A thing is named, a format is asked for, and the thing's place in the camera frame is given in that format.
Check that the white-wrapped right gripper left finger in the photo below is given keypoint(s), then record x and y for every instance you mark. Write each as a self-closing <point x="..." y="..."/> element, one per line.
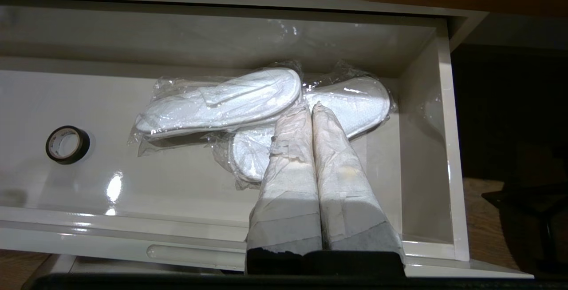
<point x="290" y="192"/>

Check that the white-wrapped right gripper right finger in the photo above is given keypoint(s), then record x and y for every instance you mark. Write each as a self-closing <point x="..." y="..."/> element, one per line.
<point x="350" y="196"/>

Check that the white disposable slipper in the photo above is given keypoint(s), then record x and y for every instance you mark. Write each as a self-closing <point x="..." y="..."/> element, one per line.
<point x="355" y="103"/>
<point x="237" y="170"/>
<point x="222" y="103"/>
<point x="177" y="135"/>

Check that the black metal stand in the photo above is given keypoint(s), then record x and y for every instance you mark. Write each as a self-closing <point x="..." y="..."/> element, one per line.
<point x="532" y="219"/>

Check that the glossy white drawer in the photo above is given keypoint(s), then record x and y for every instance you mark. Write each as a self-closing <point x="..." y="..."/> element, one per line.
<point x="133" y="183"/>

